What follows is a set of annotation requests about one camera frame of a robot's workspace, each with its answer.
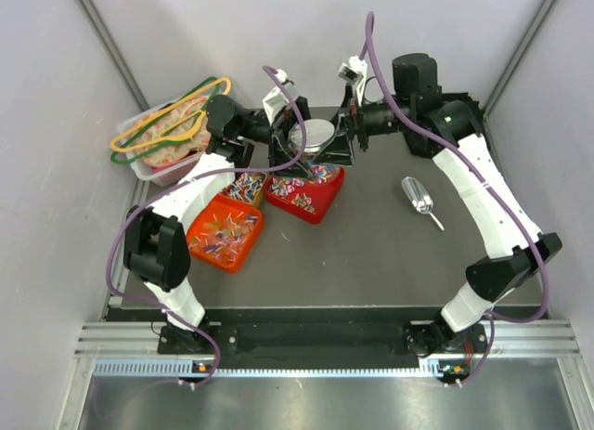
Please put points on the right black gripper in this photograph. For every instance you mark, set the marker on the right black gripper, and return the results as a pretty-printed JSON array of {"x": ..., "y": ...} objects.
[{"x": 339, "y": 153}]

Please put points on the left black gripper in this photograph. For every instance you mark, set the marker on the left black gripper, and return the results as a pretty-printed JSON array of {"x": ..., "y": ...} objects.
[{"x": 281, "y": 161}]

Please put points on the silver round jar lid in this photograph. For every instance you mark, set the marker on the silver round jar lid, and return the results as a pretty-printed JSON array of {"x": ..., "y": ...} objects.
[{"x": 319, "y": 133}]

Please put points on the red candy tray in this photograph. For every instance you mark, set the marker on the red candy tray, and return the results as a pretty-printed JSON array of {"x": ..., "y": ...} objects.
[{"x": 306, "y": 193}]

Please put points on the silver metal scoop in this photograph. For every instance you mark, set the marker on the silver metal scoop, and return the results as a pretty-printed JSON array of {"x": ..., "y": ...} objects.
[{"x": 420, "y": 199}]

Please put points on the clear glass jar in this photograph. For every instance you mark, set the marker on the clear glass jar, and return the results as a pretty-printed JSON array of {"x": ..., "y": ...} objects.
[{"x": 305, "y": 168}]

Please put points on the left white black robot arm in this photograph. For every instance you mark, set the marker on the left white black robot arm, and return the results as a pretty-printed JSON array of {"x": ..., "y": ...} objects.
[{"x": 155, "y": 248}]

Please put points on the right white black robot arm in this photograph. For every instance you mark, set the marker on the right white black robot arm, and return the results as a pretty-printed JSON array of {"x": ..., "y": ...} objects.
[{"x": 515, "y": 246}]

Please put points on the pile of wrapped candies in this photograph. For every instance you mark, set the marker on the pile of wrapped candies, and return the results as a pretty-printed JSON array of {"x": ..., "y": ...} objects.
[{"x": 297, "y": 191}]

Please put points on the gold tin candy box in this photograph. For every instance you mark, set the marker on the gold tin candy box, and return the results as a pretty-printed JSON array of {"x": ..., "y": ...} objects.
[{"x": 247, "y": 188}]

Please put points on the orange candy tray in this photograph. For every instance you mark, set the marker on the orange candy tray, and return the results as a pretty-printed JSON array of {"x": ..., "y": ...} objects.
[{"x": 224, "y": 233}]

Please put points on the green clothes hanger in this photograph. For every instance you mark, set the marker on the green clothes hanger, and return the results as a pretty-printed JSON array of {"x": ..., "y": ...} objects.
[{"x": 211, "y": 86}]

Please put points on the floral patterned cloth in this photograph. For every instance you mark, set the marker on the floral patterned cloth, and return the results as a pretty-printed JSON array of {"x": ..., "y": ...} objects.
[{"x": 174, "y": 136}]

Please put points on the black folded cloth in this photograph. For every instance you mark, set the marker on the black folded cloth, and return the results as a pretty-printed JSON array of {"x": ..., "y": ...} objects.
[{"x": 451, "y": 116}]

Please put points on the white plastic basket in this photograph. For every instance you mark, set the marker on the white plastic basket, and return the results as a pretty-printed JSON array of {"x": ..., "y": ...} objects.
[{"x": 164, "y": 176}]

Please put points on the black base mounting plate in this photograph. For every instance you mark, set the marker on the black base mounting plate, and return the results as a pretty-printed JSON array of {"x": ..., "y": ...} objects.
[{"x": 308, "y": 332}]

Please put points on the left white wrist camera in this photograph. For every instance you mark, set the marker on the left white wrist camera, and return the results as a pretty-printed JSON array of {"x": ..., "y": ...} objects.
[{"x": 276, "y": 95}]

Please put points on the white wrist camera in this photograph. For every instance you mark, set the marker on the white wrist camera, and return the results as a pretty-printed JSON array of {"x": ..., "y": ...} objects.
[
  {"x": 276, "y": 95},
  {"x": 354, "y": 72}
]

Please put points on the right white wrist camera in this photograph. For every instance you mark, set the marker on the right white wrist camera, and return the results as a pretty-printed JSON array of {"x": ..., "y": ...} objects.
[{"x": 354, "y": 72}]

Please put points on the aluminium frame rail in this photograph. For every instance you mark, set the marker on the aluminium frame rail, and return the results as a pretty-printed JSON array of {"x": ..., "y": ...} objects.
[{"x": 550, "y": 338}]

